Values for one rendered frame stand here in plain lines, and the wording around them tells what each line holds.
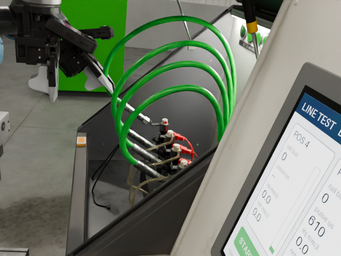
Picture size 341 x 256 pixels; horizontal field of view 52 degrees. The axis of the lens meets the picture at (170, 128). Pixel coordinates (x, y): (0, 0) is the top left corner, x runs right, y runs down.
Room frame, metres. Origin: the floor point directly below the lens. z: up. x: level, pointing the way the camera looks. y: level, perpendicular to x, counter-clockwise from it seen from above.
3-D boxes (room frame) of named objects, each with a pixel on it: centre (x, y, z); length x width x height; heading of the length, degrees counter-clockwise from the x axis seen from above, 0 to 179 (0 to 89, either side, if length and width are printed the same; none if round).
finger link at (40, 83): (0.73, 0.29, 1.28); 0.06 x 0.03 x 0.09; 104
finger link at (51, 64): (0.73, 0.27, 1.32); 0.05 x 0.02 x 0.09; 14
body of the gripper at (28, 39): (0.74, 0.30, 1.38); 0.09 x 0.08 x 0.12; 104
